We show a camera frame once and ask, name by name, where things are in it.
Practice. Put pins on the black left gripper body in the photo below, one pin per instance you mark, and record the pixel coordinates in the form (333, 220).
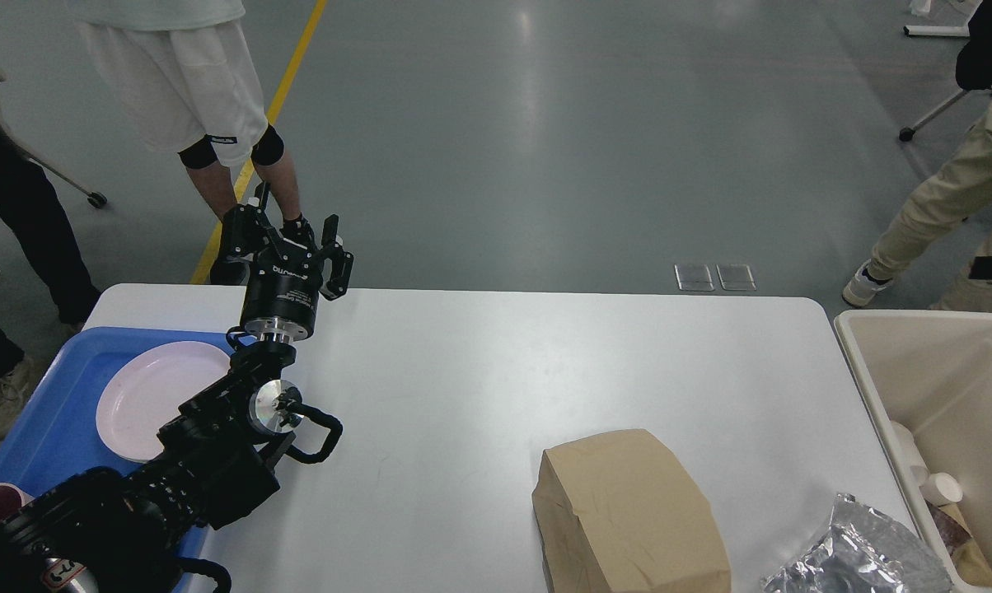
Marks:
(282, 292)

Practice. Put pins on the white paper cup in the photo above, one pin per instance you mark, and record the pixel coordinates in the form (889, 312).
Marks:
(919, 469)

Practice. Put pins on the metal floor plate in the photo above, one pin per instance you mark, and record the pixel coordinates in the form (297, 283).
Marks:
(694, 278)
(736, 278)

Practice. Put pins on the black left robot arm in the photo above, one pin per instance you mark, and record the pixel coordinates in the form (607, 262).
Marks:
(101, 531)

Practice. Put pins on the small white cup in bin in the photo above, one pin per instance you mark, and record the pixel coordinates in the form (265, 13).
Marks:
(941, 489)

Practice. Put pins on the pink plastic plate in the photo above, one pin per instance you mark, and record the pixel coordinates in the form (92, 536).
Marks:
(147, 391)

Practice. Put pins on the person in white shorts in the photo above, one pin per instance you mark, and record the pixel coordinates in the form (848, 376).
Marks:
(184, 76)

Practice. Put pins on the silver foil bag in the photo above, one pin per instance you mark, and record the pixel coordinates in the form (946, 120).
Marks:
(861, 549)

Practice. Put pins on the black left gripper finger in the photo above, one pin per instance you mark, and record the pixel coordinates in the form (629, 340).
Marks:
(246, 233)
(329, 248)

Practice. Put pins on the beige plastic bin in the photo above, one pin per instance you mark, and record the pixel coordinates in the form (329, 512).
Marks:
(930, 371)

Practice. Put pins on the brown paper bag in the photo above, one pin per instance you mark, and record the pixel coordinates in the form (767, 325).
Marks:
(617, 512)

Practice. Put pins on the crushed red soda can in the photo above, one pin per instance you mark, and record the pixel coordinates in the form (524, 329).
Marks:
(952, 534)

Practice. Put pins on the blue plastic tray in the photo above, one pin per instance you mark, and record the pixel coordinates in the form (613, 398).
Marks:
(57, 438)

